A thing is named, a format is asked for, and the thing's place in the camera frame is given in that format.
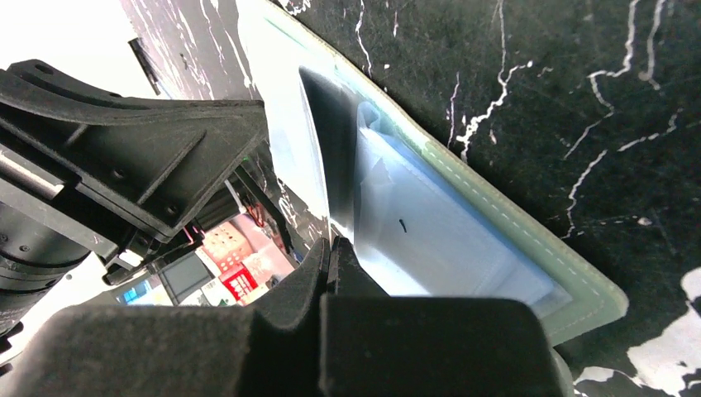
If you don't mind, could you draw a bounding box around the red white bottle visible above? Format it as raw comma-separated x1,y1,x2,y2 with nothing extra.
196,215,295,306

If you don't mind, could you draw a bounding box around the green card holder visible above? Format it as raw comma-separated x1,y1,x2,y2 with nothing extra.
236,1,629,345

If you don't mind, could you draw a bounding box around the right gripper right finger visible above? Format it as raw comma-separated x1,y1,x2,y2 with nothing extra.
320,237,565,396

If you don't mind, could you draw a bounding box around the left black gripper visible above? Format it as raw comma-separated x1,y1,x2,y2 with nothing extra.
1,60,267,329

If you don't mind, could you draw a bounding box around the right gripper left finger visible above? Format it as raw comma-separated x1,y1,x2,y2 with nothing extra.
1,238,330,396

